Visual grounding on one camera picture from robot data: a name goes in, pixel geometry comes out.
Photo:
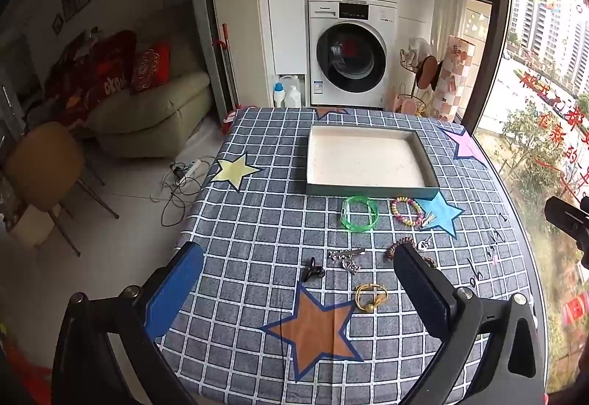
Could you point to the brown chair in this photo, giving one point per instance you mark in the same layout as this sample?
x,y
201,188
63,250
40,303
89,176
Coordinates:
x,y
46,166

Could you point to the white detergent jug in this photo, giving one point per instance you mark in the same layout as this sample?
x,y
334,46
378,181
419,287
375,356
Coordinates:
x,y
293,97

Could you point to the white washing machine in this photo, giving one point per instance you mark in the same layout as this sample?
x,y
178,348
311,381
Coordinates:
x,y
352,55

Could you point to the tall white cabinet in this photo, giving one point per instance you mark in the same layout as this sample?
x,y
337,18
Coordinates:
x,y
285,0

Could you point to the red patterned cushion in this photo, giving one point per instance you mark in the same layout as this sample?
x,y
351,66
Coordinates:
x,y
149,67

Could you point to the small metal pin charm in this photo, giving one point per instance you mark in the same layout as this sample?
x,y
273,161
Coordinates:
x,y
427,220

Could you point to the white bottle with blue cap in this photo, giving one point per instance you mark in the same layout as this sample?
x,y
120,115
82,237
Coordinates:
x,y
278,97

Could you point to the cream sofa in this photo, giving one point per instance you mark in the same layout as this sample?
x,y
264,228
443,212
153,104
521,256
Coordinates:
x,y
161,110

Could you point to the green translucent bangle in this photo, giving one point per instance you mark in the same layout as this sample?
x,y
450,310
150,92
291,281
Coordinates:
x,y
346,214

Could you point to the white power strip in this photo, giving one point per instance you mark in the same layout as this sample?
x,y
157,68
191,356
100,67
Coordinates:
x,y
191,168

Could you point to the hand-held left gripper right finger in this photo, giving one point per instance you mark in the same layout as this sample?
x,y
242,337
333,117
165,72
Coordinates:
x,y
421,290

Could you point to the grey checked star tablecloth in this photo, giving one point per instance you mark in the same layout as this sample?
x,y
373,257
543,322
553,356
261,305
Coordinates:
x,y
257,225

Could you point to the pink silver brooch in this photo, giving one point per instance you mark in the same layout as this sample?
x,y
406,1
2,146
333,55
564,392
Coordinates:
x,y
350,265

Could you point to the black claw hair clip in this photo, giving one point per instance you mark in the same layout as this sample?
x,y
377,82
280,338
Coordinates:
x,y
307,270

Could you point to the pink checked gift bag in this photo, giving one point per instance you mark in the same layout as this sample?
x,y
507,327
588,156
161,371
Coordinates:
x,y
453,83

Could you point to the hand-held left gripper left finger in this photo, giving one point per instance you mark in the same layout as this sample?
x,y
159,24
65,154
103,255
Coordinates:
x,y
175,290

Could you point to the grey tray with white inside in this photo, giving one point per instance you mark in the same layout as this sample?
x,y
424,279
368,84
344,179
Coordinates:
x,y
366,156

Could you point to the dark red blanket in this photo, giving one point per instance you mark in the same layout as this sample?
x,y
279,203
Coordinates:
x,y
92,74

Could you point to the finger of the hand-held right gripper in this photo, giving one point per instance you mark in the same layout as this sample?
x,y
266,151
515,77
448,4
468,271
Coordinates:
x,y
568,216

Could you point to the small black picture frame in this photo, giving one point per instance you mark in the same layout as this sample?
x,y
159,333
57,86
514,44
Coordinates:
x,y
57,24

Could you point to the silver spiked hair clip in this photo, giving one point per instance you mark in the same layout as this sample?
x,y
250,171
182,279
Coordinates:
x,y
347,253

